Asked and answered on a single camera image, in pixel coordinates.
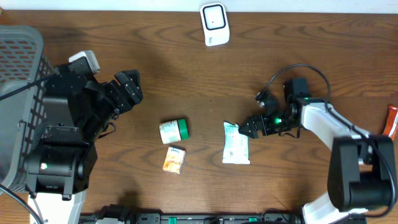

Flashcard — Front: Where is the grey plastic basket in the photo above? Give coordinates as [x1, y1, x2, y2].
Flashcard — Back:
[1, 25, 53, 192]

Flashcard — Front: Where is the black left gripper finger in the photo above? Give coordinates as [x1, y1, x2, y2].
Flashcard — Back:
[107, 80, 132, 114]
[115, 70, 144, 105]

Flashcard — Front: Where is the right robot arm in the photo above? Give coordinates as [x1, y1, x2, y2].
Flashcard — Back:
[239, 93, 397, 223]

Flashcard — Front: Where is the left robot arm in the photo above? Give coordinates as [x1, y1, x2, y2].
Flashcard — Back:
[25, 57, 143, 223]

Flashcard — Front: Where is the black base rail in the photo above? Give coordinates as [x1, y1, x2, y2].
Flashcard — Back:
[77, 204, 306, 224]

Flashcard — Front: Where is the red snack packet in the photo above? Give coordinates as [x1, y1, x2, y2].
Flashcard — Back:
[383, 105, 398, 139]

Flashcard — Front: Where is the orange tissue pack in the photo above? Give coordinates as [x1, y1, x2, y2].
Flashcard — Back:
[162, 147, 186, 174]

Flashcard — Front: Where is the green lid jar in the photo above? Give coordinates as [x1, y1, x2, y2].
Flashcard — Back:
[159, 119, 189, 144]

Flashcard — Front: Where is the teal wet wipes pack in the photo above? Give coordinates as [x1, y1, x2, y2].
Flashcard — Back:
[222, 121, 251, 165]

